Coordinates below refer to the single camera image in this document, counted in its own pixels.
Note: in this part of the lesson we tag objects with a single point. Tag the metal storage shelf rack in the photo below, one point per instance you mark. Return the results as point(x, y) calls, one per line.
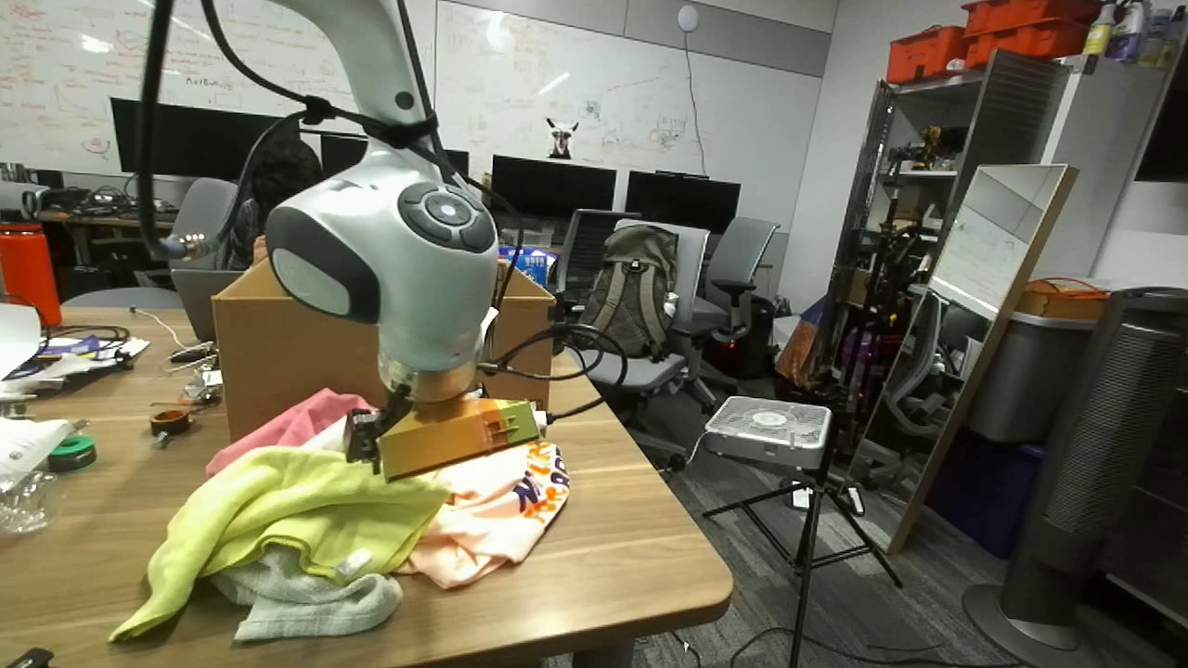
point(872, 151)

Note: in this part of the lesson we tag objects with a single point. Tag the white paper sheet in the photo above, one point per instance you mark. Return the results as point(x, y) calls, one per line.
point(16, 338)
point(23, 444)

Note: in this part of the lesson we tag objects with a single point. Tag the grey chair back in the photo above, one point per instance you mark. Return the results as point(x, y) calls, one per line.
point(125, 297)

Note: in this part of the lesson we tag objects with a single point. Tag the clear plastic bag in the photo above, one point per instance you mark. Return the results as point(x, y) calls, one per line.
point(23, 503)

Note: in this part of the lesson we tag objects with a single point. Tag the olive grey backpack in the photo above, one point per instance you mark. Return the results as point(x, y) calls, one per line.
point(632, 291)

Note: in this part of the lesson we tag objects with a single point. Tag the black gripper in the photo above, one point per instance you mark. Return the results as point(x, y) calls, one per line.
point(360, 438)

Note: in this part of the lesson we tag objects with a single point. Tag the brown tape roll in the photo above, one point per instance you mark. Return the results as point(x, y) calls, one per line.
point(172, 420)

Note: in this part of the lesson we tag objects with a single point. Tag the orange storage bin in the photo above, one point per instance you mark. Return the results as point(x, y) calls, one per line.
point(1022, 46)
point(926, 57)
point(1032, 11)

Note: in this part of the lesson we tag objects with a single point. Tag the grey framed monitor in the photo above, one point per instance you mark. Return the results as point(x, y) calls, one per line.
point(579, 254)

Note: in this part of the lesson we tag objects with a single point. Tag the brown cardboard box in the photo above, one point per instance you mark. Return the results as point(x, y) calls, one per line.
point(282, 345)

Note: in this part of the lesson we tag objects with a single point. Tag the green tape roll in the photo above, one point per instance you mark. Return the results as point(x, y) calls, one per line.
point(74, 453)

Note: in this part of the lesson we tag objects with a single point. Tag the grey office chair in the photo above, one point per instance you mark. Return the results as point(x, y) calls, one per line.
point(204, 235)
point(740, 254)
point(632, 373)

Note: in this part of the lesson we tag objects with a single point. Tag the blue bin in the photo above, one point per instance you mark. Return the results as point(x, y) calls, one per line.
point(983, 496)

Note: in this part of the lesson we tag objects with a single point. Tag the grey plastic box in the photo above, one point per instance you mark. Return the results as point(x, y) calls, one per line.
point(766, 427)

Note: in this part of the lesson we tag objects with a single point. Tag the wood framed whiteboard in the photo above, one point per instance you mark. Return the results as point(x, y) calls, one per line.
point(996, 235)

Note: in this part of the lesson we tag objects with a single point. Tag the black tripod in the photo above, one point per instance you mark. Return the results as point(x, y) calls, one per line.
point(811, 543)

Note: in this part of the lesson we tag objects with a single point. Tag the small clear packet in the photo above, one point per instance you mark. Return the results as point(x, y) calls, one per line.
point(204, 386)

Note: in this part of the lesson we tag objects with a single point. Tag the round white wall device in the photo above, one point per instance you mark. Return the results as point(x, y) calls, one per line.
point(686, 15)

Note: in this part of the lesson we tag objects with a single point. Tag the small orange case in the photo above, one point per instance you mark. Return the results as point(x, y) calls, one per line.
point(1063, 301)

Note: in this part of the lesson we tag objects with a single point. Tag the peach printed cloth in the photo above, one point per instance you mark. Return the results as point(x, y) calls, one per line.
point(486, 522)

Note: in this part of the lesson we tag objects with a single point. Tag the grey trash can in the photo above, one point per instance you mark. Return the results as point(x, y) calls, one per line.
point(1032, 376)

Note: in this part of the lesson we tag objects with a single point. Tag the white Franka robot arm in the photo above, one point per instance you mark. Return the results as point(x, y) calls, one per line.
point(396, 271)

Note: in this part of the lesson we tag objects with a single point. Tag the orange bottle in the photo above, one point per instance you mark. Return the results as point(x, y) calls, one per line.
point(28, 280)

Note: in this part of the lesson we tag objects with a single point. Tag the yellow wrist camera bar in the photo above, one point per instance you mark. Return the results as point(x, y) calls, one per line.
point(459, 431)

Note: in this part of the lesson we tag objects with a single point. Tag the blue product box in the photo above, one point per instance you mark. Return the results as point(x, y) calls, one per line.
point(534, 260)

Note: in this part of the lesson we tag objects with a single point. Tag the pink cloth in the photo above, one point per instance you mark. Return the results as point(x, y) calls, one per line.
point(289, 420)

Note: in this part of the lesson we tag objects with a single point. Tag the llama figure picture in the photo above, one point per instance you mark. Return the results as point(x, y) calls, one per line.
point(563, 139)

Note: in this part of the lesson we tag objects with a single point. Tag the lime green microfiber cloth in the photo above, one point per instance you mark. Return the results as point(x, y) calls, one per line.
point(298, 503)

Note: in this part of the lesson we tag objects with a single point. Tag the tall dark cylinder tower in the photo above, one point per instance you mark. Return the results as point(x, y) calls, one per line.
point(1098, 468)

